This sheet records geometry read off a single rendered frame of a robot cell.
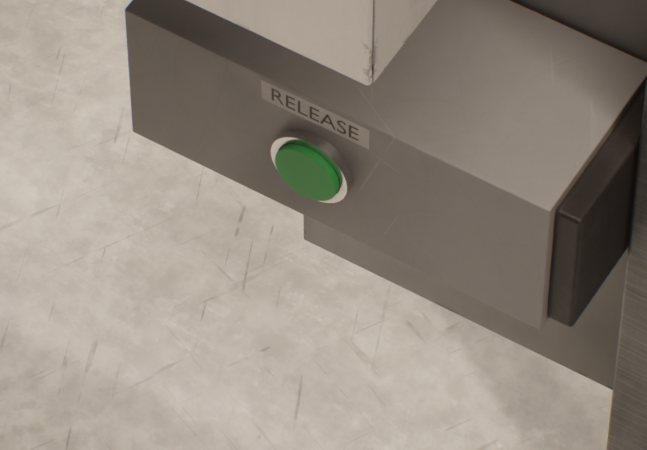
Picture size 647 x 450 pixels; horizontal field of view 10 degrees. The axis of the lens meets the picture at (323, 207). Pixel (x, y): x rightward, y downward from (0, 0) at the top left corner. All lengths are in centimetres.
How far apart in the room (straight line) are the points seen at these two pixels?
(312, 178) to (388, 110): 5
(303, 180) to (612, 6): 14
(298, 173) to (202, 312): 137
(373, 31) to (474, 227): 22
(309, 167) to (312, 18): 22
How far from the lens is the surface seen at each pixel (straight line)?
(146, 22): 152
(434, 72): 150
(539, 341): 170
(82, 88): 302
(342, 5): 128
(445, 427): 283
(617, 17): 150
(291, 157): 152
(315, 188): 152
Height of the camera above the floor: 235
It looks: 53 degrees down
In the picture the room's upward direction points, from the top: straight up
